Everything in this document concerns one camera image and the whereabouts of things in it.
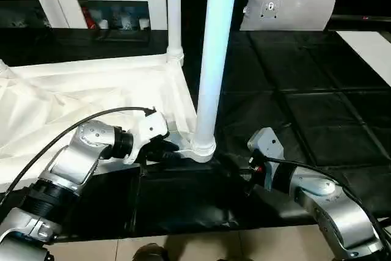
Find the white flat board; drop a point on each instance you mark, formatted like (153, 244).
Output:
(369, 50)

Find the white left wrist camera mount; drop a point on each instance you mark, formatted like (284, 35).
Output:
(149, 126)

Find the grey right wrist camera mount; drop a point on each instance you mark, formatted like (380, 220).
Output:
(268, 141)

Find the small red bottle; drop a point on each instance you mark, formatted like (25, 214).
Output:
(89, 21)

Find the dark rounded robot foot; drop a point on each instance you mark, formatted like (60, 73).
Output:
(151, 253)

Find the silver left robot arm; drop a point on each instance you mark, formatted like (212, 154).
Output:
(76, 160)

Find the white plastic table top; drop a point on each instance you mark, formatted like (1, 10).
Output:
(76, 90)

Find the grey cushion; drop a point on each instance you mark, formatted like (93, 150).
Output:
(305, 7)

